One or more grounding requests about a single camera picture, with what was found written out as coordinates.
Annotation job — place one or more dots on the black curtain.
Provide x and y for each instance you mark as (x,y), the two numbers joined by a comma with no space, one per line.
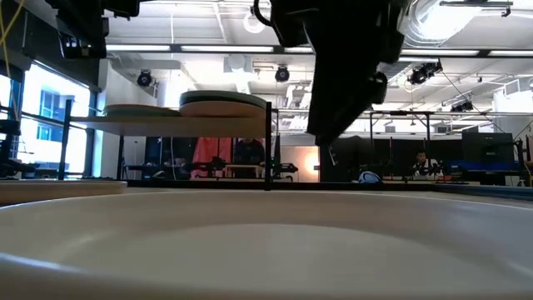
(391,158)

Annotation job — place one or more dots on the wooden shelf black metal frame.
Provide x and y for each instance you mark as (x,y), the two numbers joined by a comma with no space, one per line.
(166,126)

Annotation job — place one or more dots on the black monitor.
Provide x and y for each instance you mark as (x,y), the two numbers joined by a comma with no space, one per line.
(487,148)

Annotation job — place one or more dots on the cream plate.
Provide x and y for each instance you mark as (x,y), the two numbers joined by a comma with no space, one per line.
(62,191)
(266,258)

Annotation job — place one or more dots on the blue white ball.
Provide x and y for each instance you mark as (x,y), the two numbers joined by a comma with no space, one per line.
(370,178)

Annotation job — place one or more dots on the ceiling light strip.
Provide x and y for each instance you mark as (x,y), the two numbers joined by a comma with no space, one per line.
(225,48)
(437,53)
(137,48)
(510,53)

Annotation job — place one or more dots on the person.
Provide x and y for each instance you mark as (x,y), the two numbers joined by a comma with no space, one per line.
(426,166)
(249,151)

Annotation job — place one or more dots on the blue table cover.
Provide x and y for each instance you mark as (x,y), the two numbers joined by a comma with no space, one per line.
(479,166)

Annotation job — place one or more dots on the black ceiling camera rig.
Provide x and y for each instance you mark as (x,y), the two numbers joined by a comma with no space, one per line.
(422,74)

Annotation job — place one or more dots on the silver air duct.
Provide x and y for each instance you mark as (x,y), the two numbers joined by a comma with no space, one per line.
(441,21)

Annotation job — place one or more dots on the red curtain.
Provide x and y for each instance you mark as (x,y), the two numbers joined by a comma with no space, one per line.
(208,150)

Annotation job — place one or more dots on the black ceiling spotlight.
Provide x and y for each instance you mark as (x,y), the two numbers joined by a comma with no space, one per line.
(282,74)
(144,78)
(462,106)

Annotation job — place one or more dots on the pale pink plate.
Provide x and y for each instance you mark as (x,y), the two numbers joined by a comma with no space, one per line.
(141,108)

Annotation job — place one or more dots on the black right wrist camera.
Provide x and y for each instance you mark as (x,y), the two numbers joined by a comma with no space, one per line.
(291,21)

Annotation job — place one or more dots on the terracotta plate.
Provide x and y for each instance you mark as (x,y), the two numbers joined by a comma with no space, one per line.
(220,111)

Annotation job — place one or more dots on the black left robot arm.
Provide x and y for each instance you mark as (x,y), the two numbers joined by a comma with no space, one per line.
(83,25)

